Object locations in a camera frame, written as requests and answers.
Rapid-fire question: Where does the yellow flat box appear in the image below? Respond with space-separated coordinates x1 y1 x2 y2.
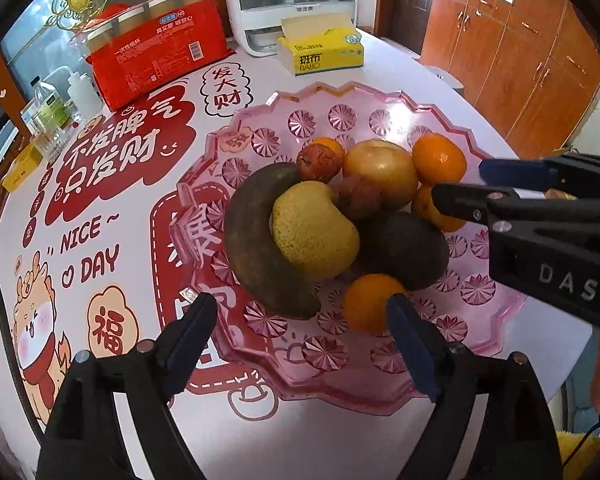
2 143 43 193

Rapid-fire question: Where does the white squeeze bottle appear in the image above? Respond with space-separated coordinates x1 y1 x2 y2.
44 66 104 120

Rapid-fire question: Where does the white countertop appliance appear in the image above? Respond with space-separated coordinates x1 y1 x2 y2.
225 0 358 56

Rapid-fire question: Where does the printed pink tablecloth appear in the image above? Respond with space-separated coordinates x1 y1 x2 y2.
0 36 592 479

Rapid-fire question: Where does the white round stool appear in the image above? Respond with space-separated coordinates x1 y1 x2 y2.
425 65 465 96

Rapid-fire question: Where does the clear plastic bottle green label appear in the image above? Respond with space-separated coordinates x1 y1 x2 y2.
30 76 72 133

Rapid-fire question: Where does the red apple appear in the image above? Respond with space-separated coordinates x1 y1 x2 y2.
342 139 418 208

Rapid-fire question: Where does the yellow pear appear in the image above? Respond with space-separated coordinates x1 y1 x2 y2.
271 181 360 281

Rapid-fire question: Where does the red paper cup package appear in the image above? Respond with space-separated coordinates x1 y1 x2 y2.
71 0 230 110

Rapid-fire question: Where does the drinking glass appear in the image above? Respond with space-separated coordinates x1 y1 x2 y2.
32 122 74 162

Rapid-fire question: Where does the yellow tissue box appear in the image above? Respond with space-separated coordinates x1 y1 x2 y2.
277 13 364 76

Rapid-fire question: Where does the wooden cabinet wall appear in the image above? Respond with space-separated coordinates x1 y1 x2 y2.
420 0 600 158

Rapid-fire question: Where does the red lychee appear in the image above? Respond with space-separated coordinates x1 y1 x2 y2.
296 144 341 184
336 176 384 222

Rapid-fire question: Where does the dark overripe banana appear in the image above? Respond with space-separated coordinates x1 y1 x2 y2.
224 162 321 320

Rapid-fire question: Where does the dark avocado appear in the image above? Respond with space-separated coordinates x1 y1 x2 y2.
356 210 450 292

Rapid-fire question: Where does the mandarin orange with stem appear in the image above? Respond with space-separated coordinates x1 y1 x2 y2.
412 133 467 185

